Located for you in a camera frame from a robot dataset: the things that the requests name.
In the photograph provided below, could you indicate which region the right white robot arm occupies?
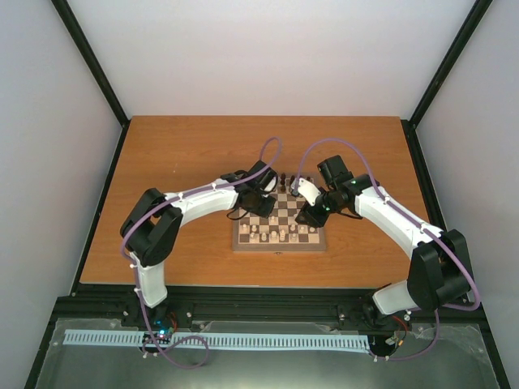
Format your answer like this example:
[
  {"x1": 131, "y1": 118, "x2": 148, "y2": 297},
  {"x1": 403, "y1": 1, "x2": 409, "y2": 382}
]
[{"x1": 290, "y1": 156, "x2": 474, "y2": 315}]

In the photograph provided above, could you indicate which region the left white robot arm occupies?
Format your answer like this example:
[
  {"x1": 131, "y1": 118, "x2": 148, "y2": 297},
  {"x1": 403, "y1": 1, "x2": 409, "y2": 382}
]
[{"x1": 120, "y1": 160, "x2": 278, "y2": 327}]

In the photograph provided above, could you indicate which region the wooden chess board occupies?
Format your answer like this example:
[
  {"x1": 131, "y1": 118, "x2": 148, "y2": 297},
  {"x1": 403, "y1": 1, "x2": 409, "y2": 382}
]
[{"x1": 231, "y1": 188, "x2": 327, "y2": 254}]

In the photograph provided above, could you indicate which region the dark chess pieces row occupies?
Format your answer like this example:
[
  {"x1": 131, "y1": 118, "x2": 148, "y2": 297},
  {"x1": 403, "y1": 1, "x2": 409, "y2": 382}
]
[{"x1": 277, "y1": 173, "x2": 315, "y2": 197}]

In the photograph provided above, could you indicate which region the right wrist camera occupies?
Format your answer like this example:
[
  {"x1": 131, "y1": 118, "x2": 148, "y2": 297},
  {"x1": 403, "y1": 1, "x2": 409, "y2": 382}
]
[{"x1": 290, "y1": 177, "x2": 321, "y2": 206}]

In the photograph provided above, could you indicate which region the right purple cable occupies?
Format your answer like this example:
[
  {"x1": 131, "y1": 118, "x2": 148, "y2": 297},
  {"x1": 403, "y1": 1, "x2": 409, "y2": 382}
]
[{"x1": 296, "y1": 138, "x2": 483, "y2": 361}]

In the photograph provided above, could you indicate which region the purple cable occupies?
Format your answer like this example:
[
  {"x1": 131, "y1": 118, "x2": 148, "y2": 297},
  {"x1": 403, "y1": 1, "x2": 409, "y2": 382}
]
[
  {"x1": 296, "y1": 138, "x2": 483, "y2": 361},
  {"x1": 121, "y1": 136, "x2": 283, "y2": 370}
]

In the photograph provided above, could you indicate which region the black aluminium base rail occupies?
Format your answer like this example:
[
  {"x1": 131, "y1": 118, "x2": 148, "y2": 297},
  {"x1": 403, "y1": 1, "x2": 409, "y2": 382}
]
[{"x1": 52, "y1": 285, "x2": 483, "y2": 329}]

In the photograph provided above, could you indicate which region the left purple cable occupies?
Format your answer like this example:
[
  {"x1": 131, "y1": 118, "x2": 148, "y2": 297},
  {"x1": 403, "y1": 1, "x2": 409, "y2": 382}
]
[{"x1": 121, "y1": 136, "x2": 283, "y2": 370}]

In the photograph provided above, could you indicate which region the light blue cable duct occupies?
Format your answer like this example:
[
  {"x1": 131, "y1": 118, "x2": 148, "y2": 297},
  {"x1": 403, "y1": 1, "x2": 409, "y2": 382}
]
[{"x1": 62, "y1": 329, "x2": 370, "y2": 353}]

